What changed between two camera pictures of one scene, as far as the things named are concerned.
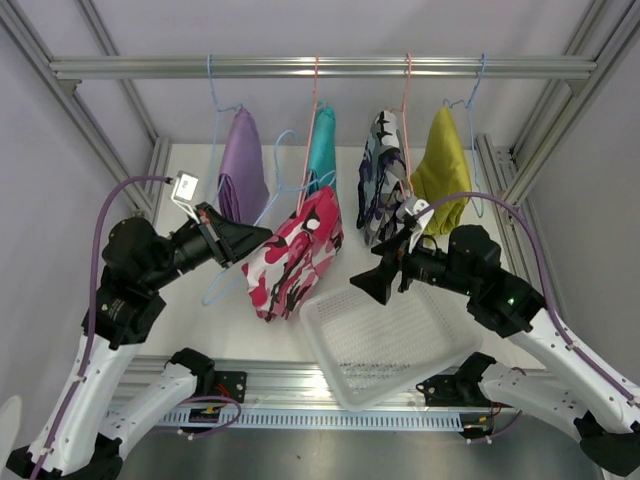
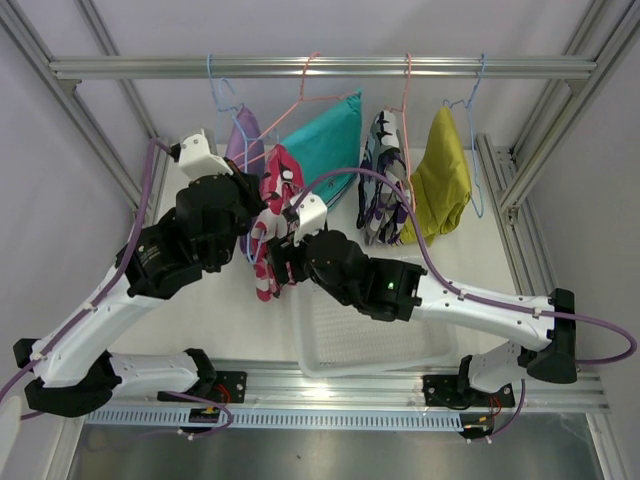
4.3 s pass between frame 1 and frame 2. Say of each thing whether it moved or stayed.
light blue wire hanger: moved
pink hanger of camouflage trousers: stayed
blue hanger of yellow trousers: stayed
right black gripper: moved
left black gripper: moved
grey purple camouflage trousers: stayed
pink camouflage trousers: moved
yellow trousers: stayed
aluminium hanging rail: stayed
